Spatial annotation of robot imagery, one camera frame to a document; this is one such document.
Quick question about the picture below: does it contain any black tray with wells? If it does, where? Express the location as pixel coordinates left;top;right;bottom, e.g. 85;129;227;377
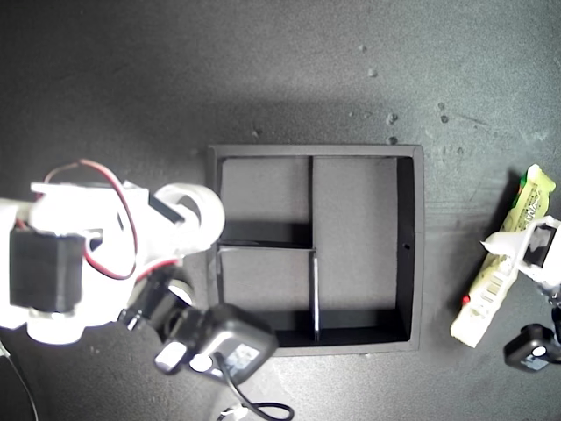
206;143;425;357

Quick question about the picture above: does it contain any yellow-green snack bar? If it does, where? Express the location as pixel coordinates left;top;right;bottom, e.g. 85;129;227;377
450;164;557;350

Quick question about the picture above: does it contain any red and black servo wire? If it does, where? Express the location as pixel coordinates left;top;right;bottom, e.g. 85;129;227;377
42;159;181;282

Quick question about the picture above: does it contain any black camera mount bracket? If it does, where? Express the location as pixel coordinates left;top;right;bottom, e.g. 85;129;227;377
117;269;195;346

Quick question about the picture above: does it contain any black camera box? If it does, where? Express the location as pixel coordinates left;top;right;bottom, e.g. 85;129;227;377
153;303;280;383
502;323;558;375

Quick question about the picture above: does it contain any black camera cable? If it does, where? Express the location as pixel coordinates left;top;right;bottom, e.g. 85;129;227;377
213;353;295;421
548;300;561;344

